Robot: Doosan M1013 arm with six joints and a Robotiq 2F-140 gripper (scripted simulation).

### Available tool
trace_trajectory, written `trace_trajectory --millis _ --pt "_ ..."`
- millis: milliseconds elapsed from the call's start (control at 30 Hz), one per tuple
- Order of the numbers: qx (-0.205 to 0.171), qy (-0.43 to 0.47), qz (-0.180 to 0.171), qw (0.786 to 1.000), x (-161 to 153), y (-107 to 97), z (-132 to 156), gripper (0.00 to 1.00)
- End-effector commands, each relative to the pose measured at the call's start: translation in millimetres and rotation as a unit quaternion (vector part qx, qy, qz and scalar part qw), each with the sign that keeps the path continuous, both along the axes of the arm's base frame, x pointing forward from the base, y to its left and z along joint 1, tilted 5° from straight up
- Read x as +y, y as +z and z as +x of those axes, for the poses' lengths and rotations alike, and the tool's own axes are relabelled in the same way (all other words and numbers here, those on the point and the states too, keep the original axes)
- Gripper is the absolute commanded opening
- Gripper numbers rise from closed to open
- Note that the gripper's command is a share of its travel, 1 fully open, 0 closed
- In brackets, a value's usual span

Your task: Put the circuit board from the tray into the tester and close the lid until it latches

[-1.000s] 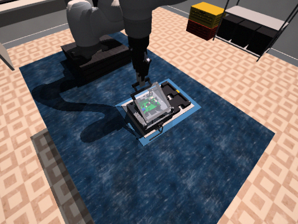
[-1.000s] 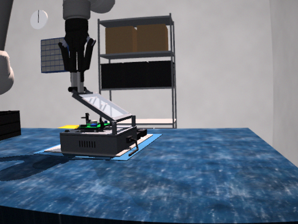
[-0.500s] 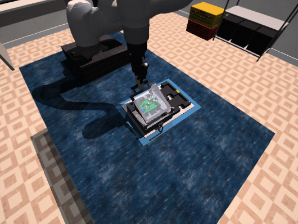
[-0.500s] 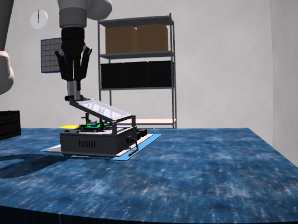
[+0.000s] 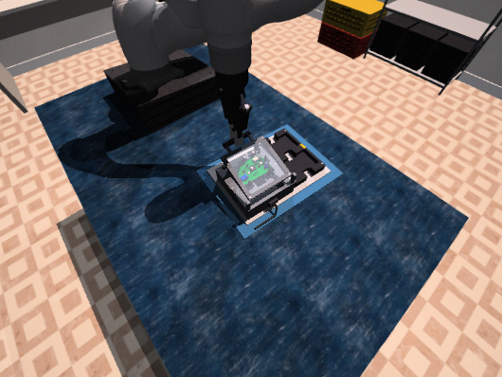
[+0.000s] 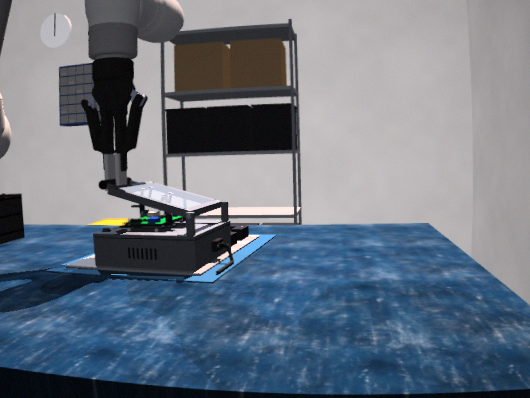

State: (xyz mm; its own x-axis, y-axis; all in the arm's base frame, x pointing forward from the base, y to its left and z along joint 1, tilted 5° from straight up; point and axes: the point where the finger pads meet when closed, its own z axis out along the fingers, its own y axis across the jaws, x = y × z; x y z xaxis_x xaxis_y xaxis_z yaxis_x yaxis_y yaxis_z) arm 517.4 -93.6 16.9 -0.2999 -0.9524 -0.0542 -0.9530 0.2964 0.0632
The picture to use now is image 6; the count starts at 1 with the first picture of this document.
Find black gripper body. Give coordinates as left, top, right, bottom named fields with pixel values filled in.
left=92, top=57, right=136, bottom=111

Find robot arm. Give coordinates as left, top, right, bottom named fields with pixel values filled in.
left=0, top=0, right=184, bottom=159

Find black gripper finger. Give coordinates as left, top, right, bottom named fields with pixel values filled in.
left=81, top=91, right=116, bottom=180
left=111, top=89, right=148, bottom=185

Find green circuit board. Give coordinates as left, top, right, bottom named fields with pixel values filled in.
left=123, top=211, right=183, bottom=225

